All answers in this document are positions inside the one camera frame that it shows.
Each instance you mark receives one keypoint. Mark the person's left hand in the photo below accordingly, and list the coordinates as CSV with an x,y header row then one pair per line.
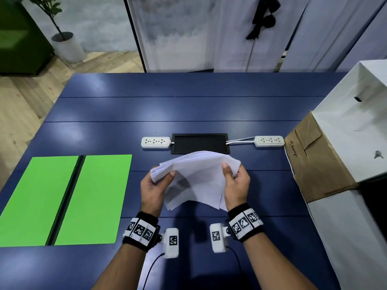
x,y
154,196

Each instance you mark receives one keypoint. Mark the person's right hand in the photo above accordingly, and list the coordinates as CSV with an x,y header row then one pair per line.
x,y
237,190

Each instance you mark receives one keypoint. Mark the pile of white papers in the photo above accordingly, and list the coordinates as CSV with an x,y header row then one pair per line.
x,y
199,178

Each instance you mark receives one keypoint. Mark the green folder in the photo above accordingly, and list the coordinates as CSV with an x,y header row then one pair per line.
x,y
96,199

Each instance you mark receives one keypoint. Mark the person's right forearm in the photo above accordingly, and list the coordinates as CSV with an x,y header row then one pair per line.
x,y
275,268

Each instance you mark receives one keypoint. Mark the person's left forearm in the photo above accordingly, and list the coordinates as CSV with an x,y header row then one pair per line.
x,y
124,268

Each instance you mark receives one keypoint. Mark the right marker wristband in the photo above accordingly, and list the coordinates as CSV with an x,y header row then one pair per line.
x,y
245,221

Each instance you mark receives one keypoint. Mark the marker wristband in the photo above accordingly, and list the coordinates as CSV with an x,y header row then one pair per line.
x,y
140,231
245,221

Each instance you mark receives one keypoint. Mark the left marker wristband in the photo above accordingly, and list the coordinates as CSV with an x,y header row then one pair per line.
x,y
140,231

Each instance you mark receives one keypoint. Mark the white power strip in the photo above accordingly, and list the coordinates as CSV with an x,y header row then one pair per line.
x,y
269,141
155,142

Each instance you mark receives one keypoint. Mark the brown cardboard box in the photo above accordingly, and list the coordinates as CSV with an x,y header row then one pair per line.
x,y
320,172

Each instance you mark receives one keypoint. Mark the white cabinet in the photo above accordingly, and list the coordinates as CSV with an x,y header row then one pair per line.
x,y
344,238

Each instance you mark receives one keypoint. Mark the metal keys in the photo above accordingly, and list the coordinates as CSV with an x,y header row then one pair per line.
x,y
378,154

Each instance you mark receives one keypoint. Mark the white partition panels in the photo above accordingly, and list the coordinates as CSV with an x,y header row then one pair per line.
x,y
196,33

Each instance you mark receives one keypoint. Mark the grey plant pot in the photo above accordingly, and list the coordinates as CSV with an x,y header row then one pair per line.
x,y
69,48

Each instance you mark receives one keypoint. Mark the black hanging item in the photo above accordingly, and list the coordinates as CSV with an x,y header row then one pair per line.
x,y
267,15

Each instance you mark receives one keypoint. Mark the dark green cabinet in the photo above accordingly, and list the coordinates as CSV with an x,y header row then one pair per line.
x,y
21,42

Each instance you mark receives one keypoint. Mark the green potted plant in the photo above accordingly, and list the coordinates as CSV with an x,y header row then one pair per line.
x,y
48,6

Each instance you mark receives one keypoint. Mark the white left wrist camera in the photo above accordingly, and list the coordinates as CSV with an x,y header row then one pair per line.
x,y
171,243

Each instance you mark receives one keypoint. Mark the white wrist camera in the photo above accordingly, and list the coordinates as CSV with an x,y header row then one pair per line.
x,y
171,243
217,238

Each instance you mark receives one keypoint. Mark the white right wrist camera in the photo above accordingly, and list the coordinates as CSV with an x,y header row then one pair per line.
x,y
217,238

